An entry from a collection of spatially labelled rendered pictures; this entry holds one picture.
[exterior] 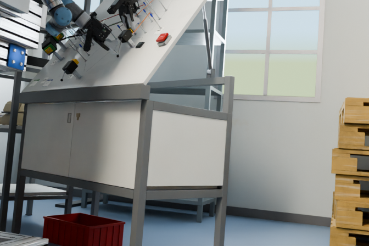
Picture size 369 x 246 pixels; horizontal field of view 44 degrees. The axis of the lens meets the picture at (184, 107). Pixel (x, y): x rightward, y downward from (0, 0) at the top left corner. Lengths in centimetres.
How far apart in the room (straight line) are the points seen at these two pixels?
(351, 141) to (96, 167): 170
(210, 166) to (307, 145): 212
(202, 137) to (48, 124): 94
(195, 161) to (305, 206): 226
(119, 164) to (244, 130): 244
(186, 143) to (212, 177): 26
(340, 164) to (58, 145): 179
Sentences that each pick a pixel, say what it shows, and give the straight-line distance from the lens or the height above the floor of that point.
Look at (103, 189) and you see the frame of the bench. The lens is 224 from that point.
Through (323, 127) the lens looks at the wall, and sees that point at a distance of 436.
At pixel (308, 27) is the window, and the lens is 450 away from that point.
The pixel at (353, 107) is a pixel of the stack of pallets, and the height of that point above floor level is 94.
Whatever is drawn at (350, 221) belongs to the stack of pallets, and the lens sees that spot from 318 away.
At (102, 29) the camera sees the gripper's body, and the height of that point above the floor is 114.
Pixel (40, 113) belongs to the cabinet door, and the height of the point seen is 74.
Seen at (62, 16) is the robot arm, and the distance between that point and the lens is 213.
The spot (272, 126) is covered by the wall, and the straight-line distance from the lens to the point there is 439.
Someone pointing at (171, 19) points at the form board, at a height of 125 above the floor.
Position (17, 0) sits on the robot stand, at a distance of 160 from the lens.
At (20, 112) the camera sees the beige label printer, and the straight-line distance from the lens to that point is 315.
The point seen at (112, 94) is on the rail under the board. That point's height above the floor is 83.
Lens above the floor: 60
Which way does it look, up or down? 5 degrees up
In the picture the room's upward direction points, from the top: 4 degrees clockwise
